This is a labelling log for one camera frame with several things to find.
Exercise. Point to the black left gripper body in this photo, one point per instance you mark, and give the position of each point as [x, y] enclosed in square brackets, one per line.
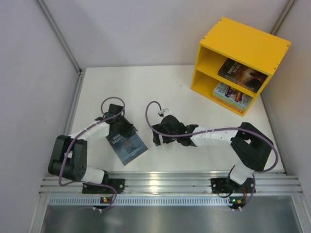
[128, 128]

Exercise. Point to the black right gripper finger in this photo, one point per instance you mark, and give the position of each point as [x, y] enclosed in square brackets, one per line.
[156, 136]
[168, 139]

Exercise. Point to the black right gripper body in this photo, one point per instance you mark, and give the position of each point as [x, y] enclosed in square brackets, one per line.
[160, 135]

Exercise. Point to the Nineteen Eighty-Four blue book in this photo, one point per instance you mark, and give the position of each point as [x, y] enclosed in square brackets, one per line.
[127, 147]

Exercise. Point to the light blue treehouse book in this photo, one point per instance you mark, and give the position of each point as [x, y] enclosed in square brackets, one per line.
[233, 94]

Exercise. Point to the green comic book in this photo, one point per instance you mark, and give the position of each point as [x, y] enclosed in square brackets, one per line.
[228, 101]

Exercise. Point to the Three Days To See book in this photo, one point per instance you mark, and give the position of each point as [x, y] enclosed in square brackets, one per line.
[242, 75]

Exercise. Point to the orange treehouse book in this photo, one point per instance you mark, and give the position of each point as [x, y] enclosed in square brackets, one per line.
[228, 104]

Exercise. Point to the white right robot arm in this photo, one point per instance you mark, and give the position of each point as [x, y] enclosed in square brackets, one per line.
[251, 146]

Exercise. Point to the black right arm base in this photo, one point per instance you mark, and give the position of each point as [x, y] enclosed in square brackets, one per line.
[224, 185]

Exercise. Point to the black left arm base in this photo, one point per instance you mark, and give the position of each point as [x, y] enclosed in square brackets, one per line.
[108, 186]

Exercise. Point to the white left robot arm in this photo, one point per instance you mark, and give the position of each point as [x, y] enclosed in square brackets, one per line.
[69, 154]

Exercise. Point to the yellow wooden shelf box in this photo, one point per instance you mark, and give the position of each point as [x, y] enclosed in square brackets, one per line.
[247, 46]

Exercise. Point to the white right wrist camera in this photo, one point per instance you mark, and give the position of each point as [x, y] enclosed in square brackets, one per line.
[165, 112]

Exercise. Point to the aluminium mounting rail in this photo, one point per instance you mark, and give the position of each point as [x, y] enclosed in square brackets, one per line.
[145, 189]

